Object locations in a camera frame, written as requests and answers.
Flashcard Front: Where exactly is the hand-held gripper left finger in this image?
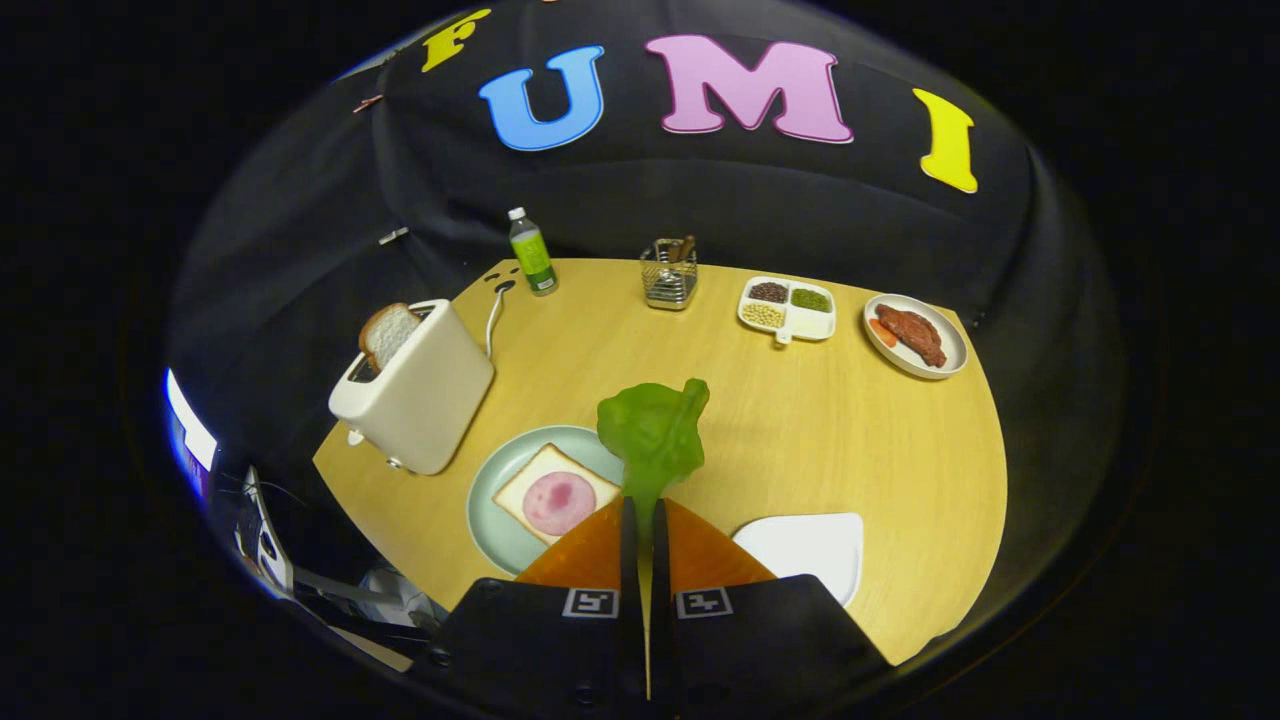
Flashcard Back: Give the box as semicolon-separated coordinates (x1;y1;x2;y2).
415;495;646;716

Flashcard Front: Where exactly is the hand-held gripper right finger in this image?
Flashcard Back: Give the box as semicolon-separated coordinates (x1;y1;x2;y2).
650;497;894;716

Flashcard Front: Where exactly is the green lettuce leaf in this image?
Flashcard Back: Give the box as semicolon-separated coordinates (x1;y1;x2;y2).
597;378;711;566

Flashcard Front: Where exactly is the plain toast bread slice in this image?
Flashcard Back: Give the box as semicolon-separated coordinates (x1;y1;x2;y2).
358;303;423;373

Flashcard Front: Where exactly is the white square plate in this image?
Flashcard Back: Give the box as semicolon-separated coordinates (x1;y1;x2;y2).
732;512;865;608

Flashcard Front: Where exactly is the light green round plate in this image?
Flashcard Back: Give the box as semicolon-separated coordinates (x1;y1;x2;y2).
466;425;641;577

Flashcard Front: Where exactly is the pink ham slice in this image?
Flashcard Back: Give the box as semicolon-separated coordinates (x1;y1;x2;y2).
522;471;598;537

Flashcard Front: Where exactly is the bread slice under ham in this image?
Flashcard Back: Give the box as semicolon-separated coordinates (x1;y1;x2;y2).
491;443;623;546

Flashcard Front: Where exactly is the white toaster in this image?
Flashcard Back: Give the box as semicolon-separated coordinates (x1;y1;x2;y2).
328;298;496;476

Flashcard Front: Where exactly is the white divided bean dish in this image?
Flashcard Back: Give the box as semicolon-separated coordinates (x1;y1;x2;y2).
737;276;837;346

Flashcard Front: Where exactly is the brown meat piece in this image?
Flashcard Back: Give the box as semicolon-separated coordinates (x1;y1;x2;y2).
875;304;947;368

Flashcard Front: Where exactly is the round white plate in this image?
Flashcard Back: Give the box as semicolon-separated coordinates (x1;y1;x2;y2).
863;293;969;381

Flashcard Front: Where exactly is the green label clear bottle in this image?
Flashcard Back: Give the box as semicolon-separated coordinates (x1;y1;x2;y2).
507;207;560;297

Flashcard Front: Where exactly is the bright monitor screen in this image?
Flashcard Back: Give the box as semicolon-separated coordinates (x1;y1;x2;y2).
165;368;219;501

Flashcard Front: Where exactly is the black backdrop cloth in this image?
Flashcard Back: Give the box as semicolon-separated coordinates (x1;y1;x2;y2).
165;0;1126;601

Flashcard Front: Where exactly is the white equipment frame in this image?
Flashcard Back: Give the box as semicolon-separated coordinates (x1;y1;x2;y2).
235;465;441;656

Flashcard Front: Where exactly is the white toaster power cable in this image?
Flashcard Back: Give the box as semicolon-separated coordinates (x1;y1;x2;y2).
485;280;516;359

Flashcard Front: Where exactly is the wire mesh utensil holder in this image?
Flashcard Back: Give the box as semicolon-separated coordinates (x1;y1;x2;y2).
640;237;699;311

